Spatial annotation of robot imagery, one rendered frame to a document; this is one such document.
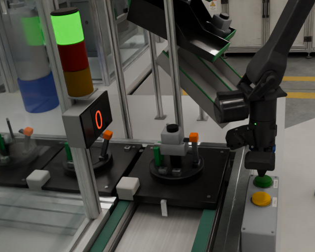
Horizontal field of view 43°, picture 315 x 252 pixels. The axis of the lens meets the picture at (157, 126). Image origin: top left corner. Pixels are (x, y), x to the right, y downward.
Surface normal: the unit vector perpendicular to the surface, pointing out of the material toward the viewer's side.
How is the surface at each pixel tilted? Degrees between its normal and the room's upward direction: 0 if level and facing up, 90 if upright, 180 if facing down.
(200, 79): 45
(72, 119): 90
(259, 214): 0
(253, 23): 90
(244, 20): 90
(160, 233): 0
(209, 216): 0
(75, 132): 90
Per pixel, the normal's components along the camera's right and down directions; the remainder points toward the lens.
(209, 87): 0.55, -0.55
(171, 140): -0.28, 0.45
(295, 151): -0.11, -0.89
